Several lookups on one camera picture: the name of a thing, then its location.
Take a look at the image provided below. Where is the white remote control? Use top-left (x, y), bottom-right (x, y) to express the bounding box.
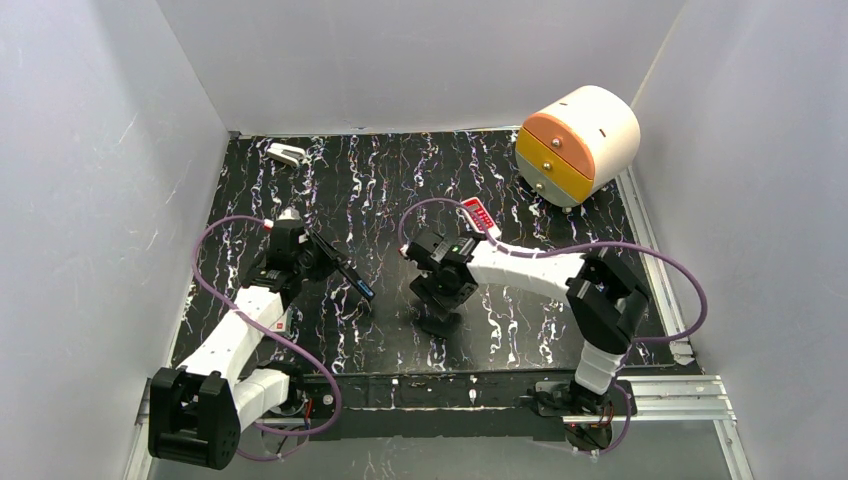
top-left (460, 197), bottom-right (502, 240)

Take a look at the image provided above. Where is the white battery box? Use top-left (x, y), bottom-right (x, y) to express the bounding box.
top-left (269, 310), bottom-right (291, 335)

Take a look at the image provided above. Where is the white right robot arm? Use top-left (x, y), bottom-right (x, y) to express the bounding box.
top-left (400, 231), bottom-right (651, 414)

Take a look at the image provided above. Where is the round orange drawer cabinet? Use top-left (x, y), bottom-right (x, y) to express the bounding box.
top-left (515, 85), bottom-right (641, 209)

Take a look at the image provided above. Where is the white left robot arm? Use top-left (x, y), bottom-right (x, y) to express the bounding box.
top-left (148, 210), bottom-right (374, 470)

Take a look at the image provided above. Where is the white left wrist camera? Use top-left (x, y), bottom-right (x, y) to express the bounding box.
top-left (263, 206), bottom-right (301, 231)

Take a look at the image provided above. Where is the blue battery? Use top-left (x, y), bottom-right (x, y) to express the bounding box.
top-left (356, 280), bottom-right (375, 300)

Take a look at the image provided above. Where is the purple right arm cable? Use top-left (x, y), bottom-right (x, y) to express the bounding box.
top-left (397, 197), bottom-right (709, 456)

